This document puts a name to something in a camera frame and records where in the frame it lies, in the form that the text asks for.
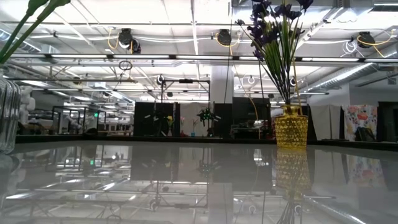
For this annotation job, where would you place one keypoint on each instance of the distant black workstation frame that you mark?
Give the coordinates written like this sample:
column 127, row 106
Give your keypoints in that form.
column 186, row 81

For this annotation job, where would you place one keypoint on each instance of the black aluminium table frame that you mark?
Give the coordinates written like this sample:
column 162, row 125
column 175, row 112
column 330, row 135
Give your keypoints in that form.
column 186, row 139

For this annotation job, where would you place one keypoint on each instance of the silver ventilation duct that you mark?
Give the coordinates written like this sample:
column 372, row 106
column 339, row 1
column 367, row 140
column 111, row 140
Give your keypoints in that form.
column 348, row 74

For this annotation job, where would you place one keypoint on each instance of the distant robot with green lights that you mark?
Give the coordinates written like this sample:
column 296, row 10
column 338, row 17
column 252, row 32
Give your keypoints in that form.
column 206, row 115

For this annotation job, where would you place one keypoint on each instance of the amber glass vase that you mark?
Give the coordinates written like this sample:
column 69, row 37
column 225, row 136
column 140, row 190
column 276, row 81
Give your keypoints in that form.
column 290, row 127

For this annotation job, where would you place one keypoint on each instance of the floral patterned cloth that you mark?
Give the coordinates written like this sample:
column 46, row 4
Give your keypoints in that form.
column 360, row 118

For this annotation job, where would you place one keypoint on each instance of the long linear ceiling light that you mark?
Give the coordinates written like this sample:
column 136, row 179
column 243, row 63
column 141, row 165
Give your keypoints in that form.
column 140, row 57

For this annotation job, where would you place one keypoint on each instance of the white hanging cloth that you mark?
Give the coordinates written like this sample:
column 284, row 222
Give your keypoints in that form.
column 325, row 121

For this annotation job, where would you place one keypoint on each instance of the black partition panel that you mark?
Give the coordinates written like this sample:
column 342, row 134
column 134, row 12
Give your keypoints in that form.
column 146, row 118
column 242, row 109

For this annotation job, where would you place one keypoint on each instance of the clear glass vase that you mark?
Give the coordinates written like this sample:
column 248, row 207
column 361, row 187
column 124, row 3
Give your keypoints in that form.
column 9, row 118

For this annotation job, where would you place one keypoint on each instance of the purple artificial flower bunch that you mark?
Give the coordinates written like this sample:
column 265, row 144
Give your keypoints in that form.
column 287, row 9
column 259, row 31
column 306, row 3

